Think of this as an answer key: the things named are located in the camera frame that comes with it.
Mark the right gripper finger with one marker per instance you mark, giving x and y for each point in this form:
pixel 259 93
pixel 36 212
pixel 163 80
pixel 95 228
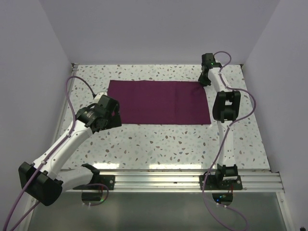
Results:
pixel 201 79
pixel 207 83

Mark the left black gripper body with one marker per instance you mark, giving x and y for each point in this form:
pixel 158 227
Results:
pixel 112 121

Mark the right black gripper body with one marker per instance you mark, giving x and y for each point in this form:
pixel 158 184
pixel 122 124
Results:
pixel 206 79

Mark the purple cloth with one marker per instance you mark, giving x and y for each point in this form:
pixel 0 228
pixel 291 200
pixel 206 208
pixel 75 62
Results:
pixel 161 102

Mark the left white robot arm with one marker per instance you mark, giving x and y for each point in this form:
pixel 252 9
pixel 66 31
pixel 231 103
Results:
pixel 42 178

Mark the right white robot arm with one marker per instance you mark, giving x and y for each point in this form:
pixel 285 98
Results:
pixel 225 111

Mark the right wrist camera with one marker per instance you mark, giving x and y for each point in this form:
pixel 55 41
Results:
pixel 209 61

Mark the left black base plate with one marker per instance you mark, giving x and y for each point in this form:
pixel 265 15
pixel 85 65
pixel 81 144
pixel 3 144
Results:
pixel 107 180

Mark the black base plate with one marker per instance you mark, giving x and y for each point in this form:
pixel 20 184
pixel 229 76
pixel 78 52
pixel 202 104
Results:
pixel 213 184
pixel 107 180

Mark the aluminium front rail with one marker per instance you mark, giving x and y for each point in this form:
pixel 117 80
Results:
pixel 188 181

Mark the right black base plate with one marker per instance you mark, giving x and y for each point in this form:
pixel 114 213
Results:
pixel 213 184

